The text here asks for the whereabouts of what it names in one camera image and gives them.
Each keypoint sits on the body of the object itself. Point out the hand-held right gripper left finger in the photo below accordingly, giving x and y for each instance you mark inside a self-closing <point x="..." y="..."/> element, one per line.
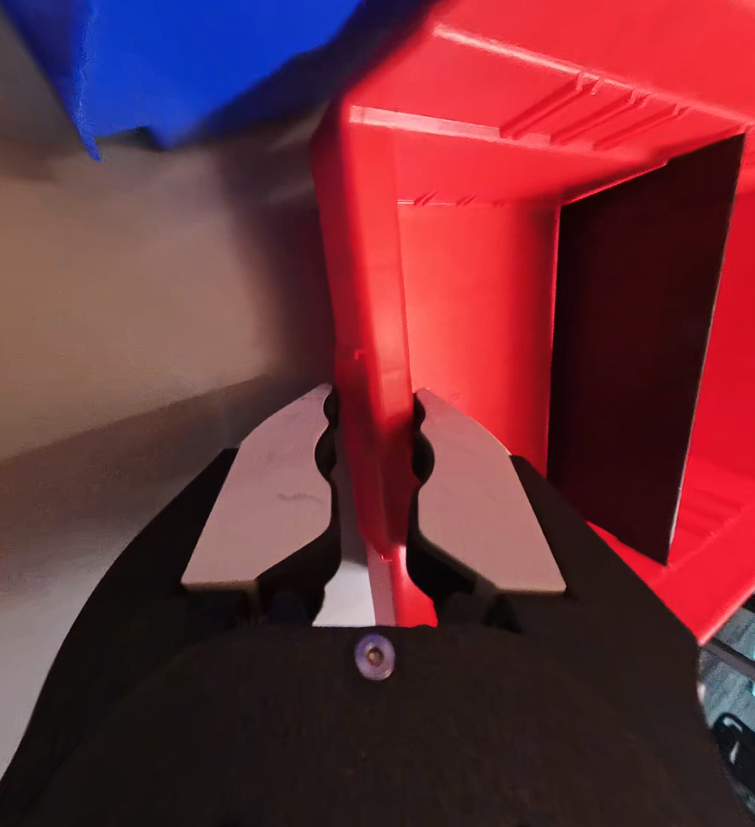
<point x="267" y="504"/>

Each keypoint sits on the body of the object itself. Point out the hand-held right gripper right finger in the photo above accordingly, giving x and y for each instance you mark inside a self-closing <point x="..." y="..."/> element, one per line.
<point x="480" y="517"/>

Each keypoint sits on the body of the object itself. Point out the red plastic bin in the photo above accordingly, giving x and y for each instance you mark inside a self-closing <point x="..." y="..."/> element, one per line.
<point x="480" y="291"/>

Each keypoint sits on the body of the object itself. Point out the blue plastic bin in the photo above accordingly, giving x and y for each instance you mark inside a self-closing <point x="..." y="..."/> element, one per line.
<point x="190" y="58"/>

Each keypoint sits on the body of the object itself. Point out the black bin divider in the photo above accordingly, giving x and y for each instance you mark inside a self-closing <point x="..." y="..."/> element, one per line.
<point x="636" y="355"/>

